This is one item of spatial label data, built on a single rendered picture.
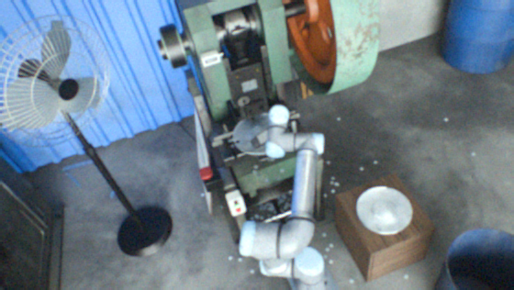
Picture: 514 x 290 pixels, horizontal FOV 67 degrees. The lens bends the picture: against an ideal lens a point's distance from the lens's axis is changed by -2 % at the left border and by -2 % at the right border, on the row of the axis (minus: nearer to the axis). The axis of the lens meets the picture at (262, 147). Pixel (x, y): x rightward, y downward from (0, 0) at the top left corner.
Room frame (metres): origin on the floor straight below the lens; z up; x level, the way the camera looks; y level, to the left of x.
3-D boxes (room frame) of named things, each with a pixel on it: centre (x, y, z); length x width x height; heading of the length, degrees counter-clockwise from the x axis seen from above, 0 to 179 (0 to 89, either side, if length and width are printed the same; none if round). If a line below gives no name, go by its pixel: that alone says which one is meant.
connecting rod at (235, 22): (1.57, 0.01, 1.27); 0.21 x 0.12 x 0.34; 11
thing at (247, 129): (1.44, -0.01, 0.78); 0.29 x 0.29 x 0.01
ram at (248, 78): (1.53, 0.01, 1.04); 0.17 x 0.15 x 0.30; 11
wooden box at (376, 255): (1.11, -0.58, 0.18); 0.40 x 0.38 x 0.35; 11
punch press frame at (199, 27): (1.71, 0.04, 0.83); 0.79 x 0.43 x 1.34; 11
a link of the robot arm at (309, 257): (0.76, -0.09, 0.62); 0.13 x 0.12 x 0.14; 71
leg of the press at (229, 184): (1.65, 0.30, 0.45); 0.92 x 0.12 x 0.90; 11
